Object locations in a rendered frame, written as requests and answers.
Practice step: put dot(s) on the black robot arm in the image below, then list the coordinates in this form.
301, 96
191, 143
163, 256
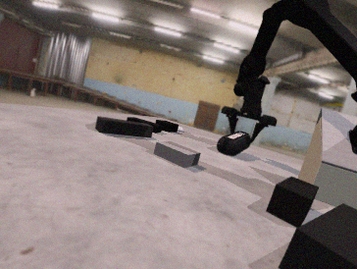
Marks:
314, 15

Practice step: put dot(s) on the dark grey switch controller unit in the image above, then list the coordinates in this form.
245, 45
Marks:
233, 144

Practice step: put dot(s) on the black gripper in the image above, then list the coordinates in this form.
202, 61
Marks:
251, 105

